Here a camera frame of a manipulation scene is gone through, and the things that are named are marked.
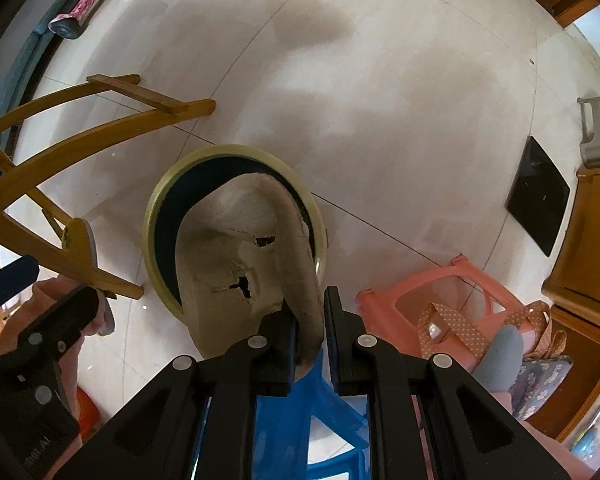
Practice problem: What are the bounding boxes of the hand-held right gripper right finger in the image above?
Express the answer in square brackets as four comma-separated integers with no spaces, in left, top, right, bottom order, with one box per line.
[324,285,571,480]

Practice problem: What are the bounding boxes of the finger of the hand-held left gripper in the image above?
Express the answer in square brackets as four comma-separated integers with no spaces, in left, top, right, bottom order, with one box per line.
[0,254,40,313]
[14,286,101,361]

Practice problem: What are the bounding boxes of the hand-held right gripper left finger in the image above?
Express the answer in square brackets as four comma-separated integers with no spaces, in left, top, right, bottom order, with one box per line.
[50,304,301,480]

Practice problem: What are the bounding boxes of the yellow rimmed waste bin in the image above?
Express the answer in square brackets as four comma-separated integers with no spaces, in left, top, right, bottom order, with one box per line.
[142,144,328,328]

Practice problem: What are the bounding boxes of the torn beige paper bag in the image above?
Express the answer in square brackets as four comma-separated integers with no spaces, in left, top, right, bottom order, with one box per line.
[175,172,326,368]

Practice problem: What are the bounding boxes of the pink plastic stool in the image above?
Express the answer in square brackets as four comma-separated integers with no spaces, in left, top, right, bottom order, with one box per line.
[355,254,551,361]

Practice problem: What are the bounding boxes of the orange plastic stool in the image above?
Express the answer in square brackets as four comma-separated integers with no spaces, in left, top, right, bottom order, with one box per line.
[77,385,102,441]

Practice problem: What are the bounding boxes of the blue plastic stool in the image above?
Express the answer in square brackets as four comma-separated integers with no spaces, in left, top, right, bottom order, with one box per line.
[195,345,376,480]

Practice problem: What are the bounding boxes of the polka dot tote bag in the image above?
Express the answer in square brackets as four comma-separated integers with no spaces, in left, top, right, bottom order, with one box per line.
[417,301,571,361]

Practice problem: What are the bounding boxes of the grey floral cloth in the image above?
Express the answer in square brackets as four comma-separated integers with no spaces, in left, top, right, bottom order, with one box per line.
[510,355,573,418]

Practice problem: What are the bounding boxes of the pink fleece cloth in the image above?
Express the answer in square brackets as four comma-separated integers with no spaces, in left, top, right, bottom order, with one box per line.
[495,390,598,480]

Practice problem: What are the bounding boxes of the wooden chair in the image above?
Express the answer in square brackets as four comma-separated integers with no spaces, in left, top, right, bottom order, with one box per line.
[0,74,217,301]

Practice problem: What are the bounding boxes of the black square board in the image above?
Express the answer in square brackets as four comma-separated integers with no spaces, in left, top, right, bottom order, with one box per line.
[505,135,571,258]

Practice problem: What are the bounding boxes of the light wooden cabinet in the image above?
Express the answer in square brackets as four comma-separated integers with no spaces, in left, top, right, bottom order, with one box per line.
[540,165,600,441]

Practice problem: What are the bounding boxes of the grey plastic step stool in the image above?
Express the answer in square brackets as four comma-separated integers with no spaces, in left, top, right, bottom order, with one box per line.
[577,94,600,167]

